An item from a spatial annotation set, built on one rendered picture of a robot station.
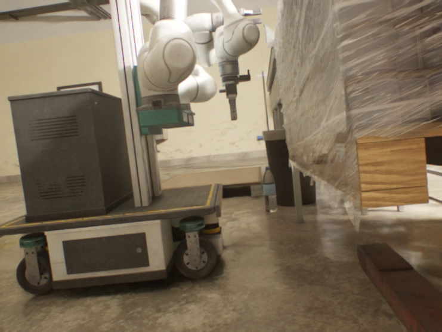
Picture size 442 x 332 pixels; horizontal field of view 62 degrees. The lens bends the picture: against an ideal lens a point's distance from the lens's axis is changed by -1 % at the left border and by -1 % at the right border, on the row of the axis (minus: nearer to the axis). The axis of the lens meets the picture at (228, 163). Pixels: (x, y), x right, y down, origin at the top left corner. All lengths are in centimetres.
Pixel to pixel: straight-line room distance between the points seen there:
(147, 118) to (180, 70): 28
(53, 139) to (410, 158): 137
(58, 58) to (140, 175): 835
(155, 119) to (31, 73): 881
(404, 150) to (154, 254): 113
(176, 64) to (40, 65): 889
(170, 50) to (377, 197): 88
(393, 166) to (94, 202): 126
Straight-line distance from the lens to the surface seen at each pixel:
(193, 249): 157
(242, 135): 850
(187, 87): 200
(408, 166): 61
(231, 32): 149
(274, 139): 277
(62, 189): 166
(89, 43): 960
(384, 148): 60
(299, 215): 234
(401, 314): 119
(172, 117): 146
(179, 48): 128
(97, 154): 159
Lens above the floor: 60
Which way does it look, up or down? 5 degrees down
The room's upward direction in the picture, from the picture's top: 6 degrees counter-clockwise
